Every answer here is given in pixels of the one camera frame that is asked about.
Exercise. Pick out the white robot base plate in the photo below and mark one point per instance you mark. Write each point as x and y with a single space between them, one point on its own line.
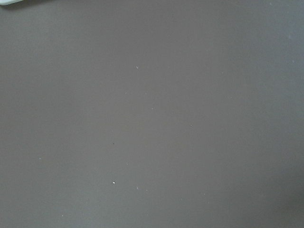
8 2

